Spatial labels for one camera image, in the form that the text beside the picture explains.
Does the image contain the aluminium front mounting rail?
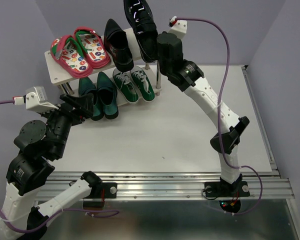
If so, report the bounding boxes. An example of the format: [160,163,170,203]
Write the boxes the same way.
[35,170,295,201]

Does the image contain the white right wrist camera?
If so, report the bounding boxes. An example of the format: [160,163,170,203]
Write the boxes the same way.
[167,16,188,40]

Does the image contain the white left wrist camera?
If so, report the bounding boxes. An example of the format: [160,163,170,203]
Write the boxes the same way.
[12,86,59,114]

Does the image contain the aluminium table edge rail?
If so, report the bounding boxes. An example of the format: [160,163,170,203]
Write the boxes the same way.
[241,65,275,162]

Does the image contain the black patent loafer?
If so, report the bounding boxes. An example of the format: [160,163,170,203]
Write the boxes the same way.
[123,0,158,63]
[103,18,134,73]

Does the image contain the red patterned slipper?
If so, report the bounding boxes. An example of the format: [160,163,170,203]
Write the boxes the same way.
[73,26,111,69]
[50,35,93,79]

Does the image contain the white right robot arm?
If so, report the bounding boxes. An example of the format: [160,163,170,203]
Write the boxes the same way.
[157,32,250,195]

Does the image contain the dark green leather loafer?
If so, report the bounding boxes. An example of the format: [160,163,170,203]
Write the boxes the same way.
[96,72,119,120]

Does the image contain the green canvas sneaker white laces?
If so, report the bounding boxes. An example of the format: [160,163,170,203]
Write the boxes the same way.
[130,66,155,103]

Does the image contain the red patterned slipper right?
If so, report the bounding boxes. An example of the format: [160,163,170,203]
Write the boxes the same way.
[73,26,111,69]

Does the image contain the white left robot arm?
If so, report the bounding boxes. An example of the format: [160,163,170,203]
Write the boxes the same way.
[0,92,102,240]

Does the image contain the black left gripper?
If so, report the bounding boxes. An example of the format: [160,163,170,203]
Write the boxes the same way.
[41,91,98,157]

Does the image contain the white two-tier shoe shelf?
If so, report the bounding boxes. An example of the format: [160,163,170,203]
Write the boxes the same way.
[44,28,162,96]

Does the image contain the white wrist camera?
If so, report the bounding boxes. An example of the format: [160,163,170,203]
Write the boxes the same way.
[167,16,188,40]
[12,86,59,114]

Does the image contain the red patterned slipper left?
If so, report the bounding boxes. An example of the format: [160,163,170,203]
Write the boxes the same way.
[50,35,93,79]

